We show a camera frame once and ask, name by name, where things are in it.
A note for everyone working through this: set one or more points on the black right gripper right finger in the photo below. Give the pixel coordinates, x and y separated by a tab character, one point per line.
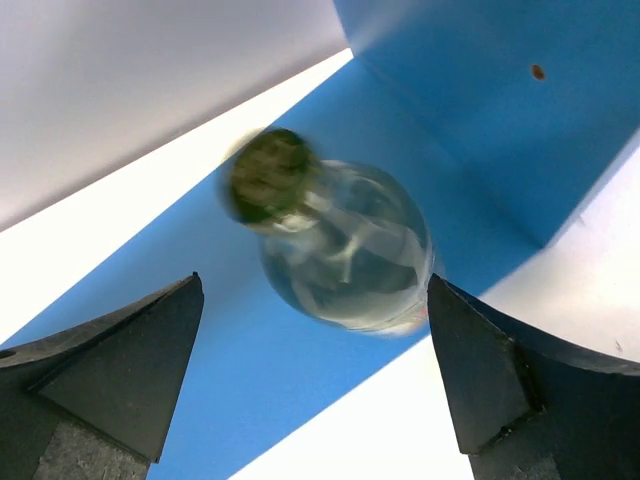
526	404

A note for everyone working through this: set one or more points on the clear glass bottle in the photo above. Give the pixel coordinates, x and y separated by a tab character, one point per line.
342	243

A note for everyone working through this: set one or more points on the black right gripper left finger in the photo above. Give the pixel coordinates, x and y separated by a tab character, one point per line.
96	401

